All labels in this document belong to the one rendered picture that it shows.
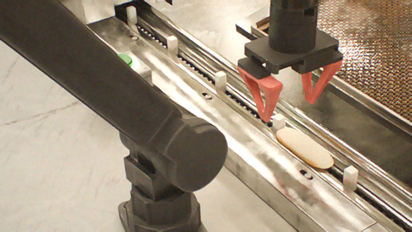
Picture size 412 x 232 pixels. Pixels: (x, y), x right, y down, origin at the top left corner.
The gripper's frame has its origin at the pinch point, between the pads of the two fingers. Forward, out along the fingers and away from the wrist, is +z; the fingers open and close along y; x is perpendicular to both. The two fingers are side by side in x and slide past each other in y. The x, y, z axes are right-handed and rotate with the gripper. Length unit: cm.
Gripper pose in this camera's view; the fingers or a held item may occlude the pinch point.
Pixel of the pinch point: (287, 105)
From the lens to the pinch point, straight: 90.0
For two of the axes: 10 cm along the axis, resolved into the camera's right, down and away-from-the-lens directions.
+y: 8.3, -3.2, 4.6
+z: 0.1, 8.3, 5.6
